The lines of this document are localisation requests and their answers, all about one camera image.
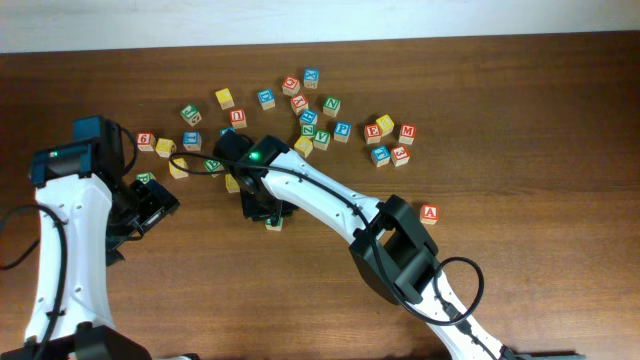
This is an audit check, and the green R block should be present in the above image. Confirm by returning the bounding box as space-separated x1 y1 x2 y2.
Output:
265 217 283 231

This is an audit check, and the yellow S block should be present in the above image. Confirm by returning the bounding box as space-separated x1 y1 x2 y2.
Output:
169 158 189 179
225 173 240 193

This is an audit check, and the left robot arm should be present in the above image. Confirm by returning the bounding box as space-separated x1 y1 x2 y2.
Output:
1 115 179 359

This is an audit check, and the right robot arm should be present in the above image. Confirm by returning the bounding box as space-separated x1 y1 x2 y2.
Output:
213 131 517 359

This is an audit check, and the green B block far left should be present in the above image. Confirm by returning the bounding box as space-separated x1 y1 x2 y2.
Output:
136 172 155 184

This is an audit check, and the green b block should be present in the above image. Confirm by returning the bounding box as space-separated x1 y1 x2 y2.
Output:
204 159 225 177
136 172 155 184

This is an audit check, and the yellow block far left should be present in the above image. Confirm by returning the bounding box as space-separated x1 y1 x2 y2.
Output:
155 138 177 158

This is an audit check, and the red 6 block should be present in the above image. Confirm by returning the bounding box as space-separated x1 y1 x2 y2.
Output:
136 132 156 152

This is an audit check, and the yellow block centre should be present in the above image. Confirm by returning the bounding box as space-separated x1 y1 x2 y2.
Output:
293 136 314 158

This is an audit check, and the blue 5 block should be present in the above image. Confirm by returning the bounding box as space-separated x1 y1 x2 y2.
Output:
219 127 236 136

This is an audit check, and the blue block left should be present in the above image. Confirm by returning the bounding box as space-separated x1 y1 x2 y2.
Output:
183 131 202 151

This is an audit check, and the green N block lower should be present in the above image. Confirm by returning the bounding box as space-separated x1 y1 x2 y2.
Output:
301 124 317 139

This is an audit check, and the green n block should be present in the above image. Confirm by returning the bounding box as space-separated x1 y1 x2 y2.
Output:
323 96 341 118
301 124 317 139

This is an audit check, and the red U block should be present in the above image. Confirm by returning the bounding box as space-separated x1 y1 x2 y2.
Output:
230 108 247 129

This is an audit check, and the green V block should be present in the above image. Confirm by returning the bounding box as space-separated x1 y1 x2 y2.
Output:
313 130 331 150

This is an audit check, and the blue H block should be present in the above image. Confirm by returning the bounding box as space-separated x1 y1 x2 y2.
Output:
299 109 318 125

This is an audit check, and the green J block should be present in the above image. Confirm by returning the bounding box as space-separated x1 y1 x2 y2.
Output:
180 104 202 126

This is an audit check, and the blue D block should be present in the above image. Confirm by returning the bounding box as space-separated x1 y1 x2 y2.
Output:
257 89 275 110

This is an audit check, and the red Y block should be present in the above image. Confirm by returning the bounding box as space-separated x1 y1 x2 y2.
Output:
290 94 309 116

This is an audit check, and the blue P block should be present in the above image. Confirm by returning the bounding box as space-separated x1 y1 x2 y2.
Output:
334 122 352 143

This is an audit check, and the yellow block top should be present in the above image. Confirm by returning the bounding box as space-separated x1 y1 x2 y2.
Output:
215 88 235 110

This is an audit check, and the green N block upper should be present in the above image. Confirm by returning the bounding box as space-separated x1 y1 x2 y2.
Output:
323 96 341 118

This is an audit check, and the red C block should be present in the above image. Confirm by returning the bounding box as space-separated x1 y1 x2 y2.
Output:
282 76 300 97

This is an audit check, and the blue block right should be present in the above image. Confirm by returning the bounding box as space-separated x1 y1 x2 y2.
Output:
371 146 391 167

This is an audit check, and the red E block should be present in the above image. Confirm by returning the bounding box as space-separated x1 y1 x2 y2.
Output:
364 124 382 144

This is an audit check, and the blue X block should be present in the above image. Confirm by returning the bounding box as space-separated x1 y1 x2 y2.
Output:
303 68 319 89

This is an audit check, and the red 3 block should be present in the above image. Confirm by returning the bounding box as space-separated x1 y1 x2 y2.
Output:
390 146 410 167

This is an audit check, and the yellow block right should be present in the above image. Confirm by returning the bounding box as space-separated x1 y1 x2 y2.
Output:
375 114 395 136

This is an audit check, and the red A block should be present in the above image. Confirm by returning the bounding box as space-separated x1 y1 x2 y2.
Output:
420 204 440 225

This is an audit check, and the red M block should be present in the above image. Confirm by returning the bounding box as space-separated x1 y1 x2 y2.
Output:
398 124 417 145

